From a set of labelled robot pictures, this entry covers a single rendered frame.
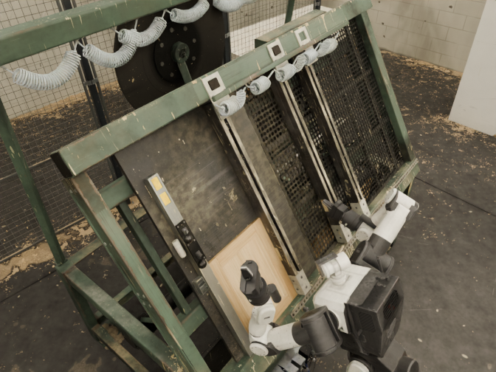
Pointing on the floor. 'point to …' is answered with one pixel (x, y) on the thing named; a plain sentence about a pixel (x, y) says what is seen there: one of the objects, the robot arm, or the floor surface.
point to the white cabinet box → (479, 79)
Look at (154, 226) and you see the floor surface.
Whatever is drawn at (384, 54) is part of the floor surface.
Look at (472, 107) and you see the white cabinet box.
